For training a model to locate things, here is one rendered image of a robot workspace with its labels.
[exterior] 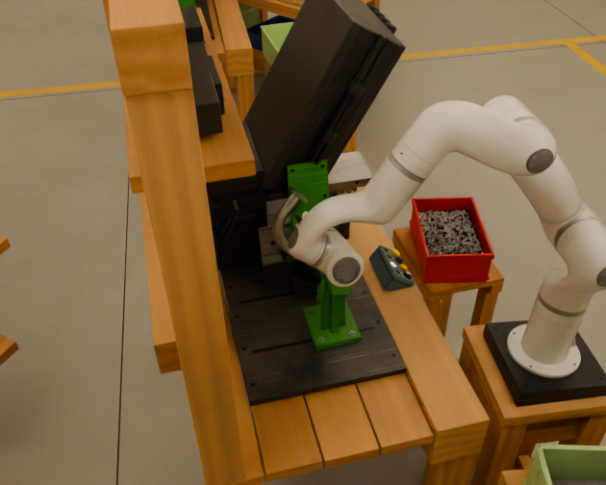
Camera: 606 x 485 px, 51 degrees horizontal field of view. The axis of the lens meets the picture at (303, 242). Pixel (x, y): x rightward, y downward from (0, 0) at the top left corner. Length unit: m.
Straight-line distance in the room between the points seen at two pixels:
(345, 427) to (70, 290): 2.11
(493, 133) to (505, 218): 2.56
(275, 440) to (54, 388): 1.59
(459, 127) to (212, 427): 0.78
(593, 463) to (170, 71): 1.27
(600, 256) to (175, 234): 0.94
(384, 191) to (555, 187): 0.36
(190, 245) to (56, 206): 3.07
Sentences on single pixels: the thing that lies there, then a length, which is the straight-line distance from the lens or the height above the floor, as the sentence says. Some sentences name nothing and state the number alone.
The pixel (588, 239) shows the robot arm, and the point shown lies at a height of 1.31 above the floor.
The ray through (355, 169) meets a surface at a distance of 2.02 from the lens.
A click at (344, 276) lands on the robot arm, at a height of 1.31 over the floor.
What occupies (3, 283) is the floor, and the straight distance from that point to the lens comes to 3.63.
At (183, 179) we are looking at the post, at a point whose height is 1.71.
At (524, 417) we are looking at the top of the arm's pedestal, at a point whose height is 0.85.
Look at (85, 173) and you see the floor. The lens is 4.31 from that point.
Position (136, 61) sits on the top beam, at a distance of 0.86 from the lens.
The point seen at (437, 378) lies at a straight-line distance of 1.73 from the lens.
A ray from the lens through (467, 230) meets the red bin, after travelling 2.21.
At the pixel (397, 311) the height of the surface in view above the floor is 0.90.
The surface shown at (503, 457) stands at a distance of 1.92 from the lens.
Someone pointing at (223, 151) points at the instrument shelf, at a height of 1.54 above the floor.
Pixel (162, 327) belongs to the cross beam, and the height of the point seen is 1.27.
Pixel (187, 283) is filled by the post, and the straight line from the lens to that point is 1.08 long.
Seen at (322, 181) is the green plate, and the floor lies 1.21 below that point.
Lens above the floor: 2.23
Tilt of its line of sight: 40 degrees down
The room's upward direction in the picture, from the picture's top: 1 degrees counter-clockwise
